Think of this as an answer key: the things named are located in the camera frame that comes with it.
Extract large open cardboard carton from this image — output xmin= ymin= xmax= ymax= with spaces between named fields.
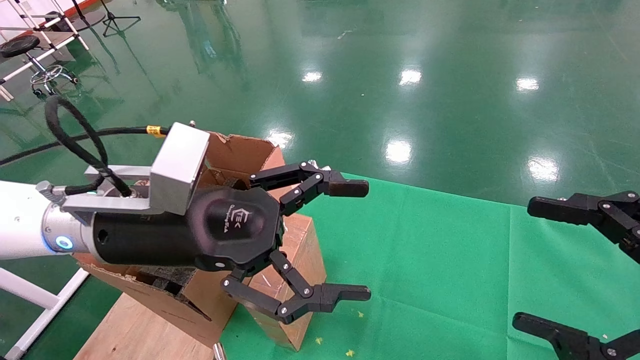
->
xmin=72 ymin=131 xmax=287 ymax=351

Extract thick black braided cable loop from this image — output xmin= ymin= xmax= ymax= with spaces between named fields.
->
xmin=44 ymin=95 xmax=132 ymax=198

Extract small brown cardboard box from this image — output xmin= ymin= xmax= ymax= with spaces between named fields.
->
xmin=244 ymin=214 xmax=327 ymax=352

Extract black pole stand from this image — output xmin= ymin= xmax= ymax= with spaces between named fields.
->
xmin=70 ymin=0 xmax=107 ymax=32

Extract white pipe support frame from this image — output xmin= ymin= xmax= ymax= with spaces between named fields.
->
xmin=0 ymin=267 xmax=91 ymax=360

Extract black cable with yellow tag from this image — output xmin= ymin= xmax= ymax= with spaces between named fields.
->
xmin=0 ymin=125 xmax=171 ymax=168

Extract black round swivel stool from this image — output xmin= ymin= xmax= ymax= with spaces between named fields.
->
xmin=0 ymin=35 xmax=80 ymax=98

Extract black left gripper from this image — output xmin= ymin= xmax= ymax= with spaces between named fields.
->
xmin=91 ymin=186 xmax=286 ymax=274

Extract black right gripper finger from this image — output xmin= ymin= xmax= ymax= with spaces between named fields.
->
xmin=512 ymin=311 xmax=640 ymax=360
xmin=527 ymin=190 xmax=640 ymax=264

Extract green table cloth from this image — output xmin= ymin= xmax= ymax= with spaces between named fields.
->
xmin=220 ymin=172 xmax=640 ymax=360

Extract white pipe frame table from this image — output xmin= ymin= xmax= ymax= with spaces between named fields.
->
xmin=0 ymin=0 xmax=91 ymax=101

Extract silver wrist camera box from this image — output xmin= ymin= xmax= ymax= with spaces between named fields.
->
xmin=61 ymin=121 xmax=211 ymax=225

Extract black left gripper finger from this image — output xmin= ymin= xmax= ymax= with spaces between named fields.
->
xmin=248 ymin=161 xmax=370 ymax=217
xmin=220 ymin=249 xmax=372 ymax=325

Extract black tripod microphone stand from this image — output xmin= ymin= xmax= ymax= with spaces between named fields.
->
xmin=100 ymin=0 xmax=142 ymax=38

